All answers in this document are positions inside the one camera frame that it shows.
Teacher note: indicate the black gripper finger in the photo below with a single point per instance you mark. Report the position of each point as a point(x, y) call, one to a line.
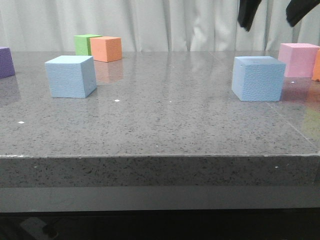
point(297, 9)
point(246, 13)

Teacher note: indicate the textured light blue foam cube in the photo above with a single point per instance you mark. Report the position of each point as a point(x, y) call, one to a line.
point(258, 78)

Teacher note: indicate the smooth light blue foam cube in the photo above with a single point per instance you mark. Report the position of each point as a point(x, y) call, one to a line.
point(71, 76)

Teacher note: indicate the pink foam cube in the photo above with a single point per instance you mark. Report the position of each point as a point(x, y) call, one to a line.
point(299, 59)

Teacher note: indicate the orange foam block right edge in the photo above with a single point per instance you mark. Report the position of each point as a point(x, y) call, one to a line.
point(316, 68)

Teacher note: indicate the orange foam cube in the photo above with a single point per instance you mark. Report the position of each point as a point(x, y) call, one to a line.
point(106, 48)

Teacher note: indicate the green foam cube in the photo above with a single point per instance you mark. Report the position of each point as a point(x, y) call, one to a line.
point(83, 44)

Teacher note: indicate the white pleated curtain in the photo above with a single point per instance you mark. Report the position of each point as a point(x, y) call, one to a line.
point(151, 25)

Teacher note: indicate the purple foam cube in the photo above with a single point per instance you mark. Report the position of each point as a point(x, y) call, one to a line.
point(6, 63)

